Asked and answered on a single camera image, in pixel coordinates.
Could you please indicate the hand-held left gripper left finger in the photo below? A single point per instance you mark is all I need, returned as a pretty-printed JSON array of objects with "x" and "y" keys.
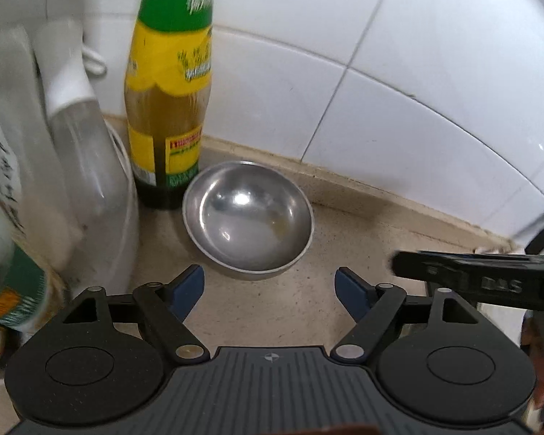
[{"x": 188, "y": 287}]

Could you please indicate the stainless steel bowl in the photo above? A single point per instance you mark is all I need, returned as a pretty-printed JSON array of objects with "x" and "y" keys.
[{"x": 249, "y": 222}]

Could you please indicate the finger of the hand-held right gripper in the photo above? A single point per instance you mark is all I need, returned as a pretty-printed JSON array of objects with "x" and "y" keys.
[{"x": 458, "y": 257}]

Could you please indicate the white cloth towel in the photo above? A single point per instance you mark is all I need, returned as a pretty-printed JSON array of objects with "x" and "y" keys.
[{"x": 503, "y": 321}]

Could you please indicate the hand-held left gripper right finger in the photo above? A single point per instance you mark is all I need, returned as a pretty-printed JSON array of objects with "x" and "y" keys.
[{"x": 351, "y": 294}]

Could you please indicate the clear plastic bag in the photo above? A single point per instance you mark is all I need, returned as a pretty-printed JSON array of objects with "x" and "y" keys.
[{"x": 22, "y": 145}]

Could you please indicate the green yellow label sauce bottle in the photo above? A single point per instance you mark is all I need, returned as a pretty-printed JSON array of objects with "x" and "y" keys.
[{"x": 172, "y": 99}]

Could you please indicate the clear spray bottle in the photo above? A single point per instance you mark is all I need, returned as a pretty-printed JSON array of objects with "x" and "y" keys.
[{"x": 79, "y": 145}]

